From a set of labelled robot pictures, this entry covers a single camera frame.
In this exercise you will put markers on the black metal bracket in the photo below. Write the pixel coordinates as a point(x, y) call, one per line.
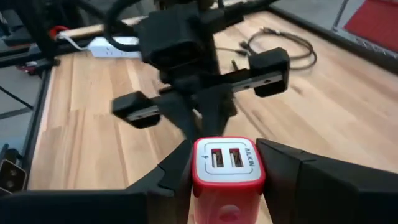
point(12, 177)

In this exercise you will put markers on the red clamp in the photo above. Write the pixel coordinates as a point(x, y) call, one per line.
point(56, 29)

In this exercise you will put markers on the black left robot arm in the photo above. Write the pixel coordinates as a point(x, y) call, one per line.
point(236, 15)

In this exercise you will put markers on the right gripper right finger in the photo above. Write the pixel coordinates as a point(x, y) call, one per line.
point(326, 196)

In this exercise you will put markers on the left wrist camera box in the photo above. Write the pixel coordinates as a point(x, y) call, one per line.
point(174, 37)

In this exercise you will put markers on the white power strip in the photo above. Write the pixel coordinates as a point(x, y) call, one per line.
point(105, 49)

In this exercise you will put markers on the black frame post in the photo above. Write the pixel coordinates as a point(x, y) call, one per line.
point(37, 31)

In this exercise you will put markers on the red plastic storage bin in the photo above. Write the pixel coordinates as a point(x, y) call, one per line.
point(379, 21)

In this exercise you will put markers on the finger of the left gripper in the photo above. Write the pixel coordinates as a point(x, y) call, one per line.
point(217, 109)
point(183, 112)

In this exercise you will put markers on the red USB wall charger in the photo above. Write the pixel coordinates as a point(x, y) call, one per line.
point(228, 202)

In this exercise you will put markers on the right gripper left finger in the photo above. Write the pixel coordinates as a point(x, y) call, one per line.
point(93, 208)

